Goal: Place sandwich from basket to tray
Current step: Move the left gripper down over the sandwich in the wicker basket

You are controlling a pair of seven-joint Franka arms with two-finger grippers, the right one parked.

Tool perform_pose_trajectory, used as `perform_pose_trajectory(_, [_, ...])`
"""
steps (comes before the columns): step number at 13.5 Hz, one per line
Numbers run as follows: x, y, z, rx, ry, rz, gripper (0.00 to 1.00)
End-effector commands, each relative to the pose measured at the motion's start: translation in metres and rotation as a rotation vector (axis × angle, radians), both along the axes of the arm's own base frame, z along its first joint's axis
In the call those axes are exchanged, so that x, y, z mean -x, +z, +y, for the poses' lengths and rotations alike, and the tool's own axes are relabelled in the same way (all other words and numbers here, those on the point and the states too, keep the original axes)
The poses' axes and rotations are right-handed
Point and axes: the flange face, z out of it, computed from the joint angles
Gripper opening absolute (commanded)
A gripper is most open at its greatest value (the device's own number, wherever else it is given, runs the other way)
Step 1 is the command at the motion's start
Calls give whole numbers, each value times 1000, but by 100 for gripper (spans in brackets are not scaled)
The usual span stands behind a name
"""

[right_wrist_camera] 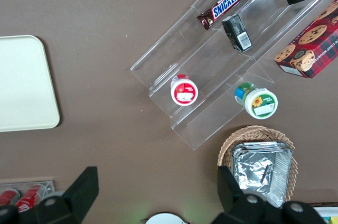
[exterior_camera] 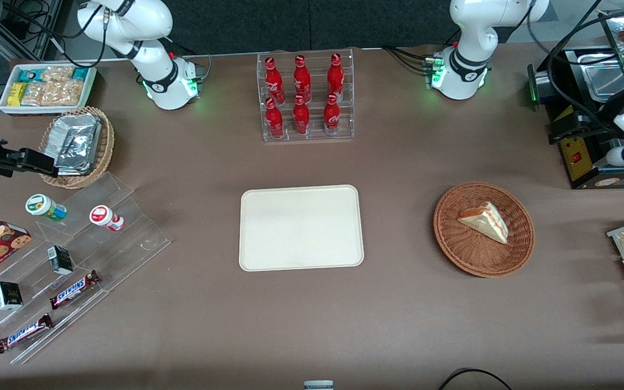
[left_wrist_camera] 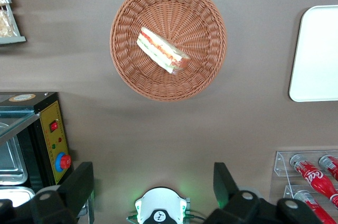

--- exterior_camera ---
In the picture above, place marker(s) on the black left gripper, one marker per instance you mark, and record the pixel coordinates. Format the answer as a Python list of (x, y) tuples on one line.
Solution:
[(595, 122)]

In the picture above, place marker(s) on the triangular sandwich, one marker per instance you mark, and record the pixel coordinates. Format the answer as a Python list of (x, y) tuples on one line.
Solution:
[(485, 219)]

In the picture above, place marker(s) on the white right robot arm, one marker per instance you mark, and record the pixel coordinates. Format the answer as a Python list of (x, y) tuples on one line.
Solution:
[(155, 81)]

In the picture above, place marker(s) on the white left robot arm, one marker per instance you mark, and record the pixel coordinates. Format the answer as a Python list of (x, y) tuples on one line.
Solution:
[(466, 32)]

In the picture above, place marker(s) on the light wicker basket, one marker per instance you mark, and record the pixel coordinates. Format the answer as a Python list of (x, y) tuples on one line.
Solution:
[(105, 146)]

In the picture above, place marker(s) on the round brown wicker basket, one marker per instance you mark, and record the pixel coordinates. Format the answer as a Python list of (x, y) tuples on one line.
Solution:
[(469, 254)]

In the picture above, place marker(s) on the cream plastic tray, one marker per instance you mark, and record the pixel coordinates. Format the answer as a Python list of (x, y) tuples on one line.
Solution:
[(301, 227)]

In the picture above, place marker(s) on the black machine with yellow labels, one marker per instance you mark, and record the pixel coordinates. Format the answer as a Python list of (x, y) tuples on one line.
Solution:
[(580, 162)]

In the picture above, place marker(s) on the silver foil packet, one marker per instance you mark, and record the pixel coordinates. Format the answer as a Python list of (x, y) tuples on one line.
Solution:
[(76, 151), (71, 122)]

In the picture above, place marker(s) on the green lid yogurt cup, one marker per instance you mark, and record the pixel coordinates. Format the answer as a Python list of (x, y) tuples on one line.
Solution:
[(44, 207)]

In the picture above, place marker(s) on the white rectangular snack bin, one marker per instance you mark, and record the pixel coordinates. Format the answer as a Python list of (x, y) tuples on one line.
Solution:
[(6, 107)]

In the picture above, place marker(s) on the steel pan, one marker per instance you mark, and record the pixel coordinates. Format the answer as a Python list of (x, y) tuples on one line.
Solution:
[(604, 81)]

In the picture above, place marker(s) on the clear bag of nuts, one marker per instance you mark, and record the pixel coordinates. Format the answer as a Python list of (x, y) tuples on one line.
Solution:
[(63, 93), (57, 73), (33, 95)]

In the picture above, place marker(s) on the yellow snack packet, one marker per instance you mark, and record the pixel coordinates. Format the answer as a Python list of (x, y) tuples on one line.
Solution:
[(17, 94)]

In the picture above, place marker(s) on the red lid yogurt cup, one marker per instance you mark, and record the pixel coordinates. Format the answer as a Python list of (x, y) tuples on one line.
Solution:
[(103, 216)]

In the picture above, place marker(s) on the teal snack packet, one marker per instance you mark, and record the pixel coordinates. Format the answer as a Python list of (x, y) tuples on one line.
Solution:
[(28, 75), (80, 73)]

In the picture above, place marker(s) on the small black drink carton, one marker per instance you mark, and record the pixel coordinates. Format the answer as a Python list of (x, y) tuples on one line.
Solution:
[(60, 260), (7, 296)]

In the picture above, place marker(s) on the clear acrylic stepped display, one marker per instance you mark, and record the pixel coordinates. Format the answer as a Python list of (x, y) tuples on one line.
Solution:
[(128, 249)]

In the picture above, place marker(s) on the brown snickers bar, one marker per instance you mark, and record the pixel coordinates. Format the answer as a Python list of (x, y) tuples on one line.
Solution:
[(73, 290), (24, 333)]

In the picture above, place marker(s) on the red cola bottle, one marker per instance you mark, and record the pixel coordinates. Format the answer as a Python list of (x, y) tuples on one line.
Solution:
[(301, 76), (273, 78), (301, 116), (335, 73), (274, 119), (332, 115)]

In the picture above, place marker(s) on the clear acrylic bottle rack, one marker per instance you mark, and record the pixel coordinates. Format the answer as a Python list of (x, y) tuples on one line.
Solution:
[(314, 135)]

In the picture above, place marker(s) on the small grey device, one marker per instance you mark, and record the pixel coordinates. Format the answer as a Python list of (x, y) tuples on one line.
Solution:
[(318, 385)]

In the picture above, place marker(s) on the metal shelf frame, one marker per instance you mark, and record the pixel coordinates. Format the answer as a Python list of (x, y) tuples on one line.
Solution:
[(25, 27)]

